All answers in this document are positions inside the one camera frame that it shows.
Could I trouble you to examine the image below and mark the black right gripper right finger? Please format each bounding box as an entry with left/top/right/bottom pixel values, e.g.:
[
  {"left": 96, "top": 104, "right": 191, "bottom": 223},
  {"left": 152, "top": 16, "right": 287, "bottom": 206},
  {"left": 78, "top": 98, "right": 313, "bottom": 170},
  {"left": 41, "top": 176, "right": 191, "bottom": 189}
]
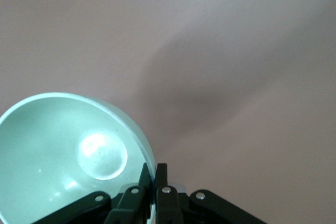
[{"left": 155, "top": 163, "right": 266, "bottom": 224}]

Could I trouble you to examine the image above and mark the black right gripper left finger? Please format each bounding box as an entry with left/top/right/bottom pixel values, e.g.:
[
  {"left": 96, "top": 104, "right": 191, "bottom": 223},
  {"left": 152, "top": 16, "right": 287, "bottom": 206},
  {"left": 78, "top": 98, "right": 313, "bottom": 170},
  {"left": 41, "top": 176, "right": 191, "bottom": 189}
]
[{"left": 33, "top": 163, "right": 153, "bottom": 224}]

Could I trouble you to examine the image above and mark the pale green bowl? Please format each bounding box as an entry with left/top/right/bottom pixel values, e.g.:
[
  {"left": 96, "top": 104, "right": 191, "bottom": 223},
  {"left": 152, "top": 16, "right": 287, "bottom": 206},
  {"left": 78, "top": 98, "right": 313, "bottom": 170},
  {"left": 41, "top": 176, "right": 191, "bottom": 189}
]
[{"left": 0, "top": 92, "right": 156, "bottom": 224}]

